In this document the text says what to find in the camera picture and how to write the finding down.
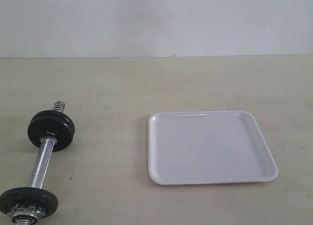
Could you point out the white rectangular plastic tray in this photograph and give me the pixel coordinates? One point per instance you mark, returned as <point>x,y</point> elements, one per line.
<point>208,147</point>

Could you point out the chrome threaded dumbbell bar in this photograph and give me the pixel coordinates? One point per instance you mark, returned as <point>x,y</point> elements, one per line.
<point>43,158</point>

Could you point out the black weight plate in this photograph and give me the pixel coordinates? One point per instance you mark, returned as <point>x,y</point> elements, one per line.
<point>51,126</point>
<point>29,196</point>
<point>53,113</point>

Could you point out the chrome spinlock collar nut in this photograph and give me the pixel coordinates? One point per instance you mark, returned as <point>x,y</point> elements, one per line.
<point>25,214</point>

